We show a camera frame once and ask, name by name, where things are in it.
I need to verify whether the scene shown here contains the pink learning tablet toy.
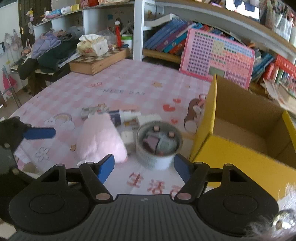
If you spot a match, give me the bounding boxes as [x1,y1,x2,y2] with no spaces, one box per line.
[180,28,255,89]

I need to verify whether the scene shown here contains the tissue box with cover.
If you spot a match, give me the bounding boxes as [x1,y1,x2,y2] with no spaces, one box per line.
[77,34,109,56]

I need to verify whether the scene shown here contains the pile of clothes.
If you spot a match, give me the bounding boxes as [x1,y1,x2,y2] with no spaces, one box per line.
[18,26,84,80]

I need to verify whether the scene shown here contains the row of blue books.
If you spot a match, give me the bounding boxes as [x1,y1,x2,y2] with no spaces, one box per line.
[143,19,195,52]

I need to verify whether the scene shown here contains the wooden chess box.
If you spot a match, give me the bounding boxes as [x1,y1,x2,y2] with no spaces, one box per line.
[69,48,130,75]

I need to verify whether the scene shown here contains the white bookshelf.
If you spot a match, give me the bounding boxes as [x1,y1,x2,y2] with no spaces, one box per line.
[34,1,295,63]

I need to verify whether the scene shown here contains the smartphone on shelf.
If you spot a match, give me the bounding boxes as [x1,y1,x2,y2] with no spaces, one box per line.
[225,0,260,21]

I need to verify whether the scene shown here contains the white charger plug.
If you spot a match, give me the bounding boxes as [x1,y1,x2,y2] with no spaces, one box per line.
[121,131,134,145]
[136,114,162,126]

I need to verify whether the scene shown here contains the yellow cardboard box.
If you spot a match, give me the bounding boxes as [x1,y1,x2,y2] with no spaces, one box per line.
[189,76,295,200]

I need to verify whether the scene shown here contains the stack of papers and books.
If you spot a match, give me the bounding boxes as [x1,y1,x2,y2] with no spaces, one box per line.
[263,79,296,113]

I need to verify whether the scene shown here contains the pink plush toy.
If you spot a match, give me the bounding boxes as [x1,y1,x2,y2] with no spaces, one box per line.
[76,113,128,166]

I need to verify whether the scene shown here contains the small grey toy car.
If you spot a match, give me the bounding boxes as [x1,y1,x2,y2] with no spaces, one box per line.
[142,125,178,156]

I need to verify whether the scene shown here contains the red bottle with figurine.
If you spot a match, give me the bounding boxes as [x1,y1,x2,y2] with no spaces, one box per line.
[115,21,122,48]

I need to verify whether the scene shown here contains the blue white spray bottle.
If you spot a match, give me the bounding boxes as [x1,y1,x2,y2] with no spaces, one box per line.
[81,107,141,126]

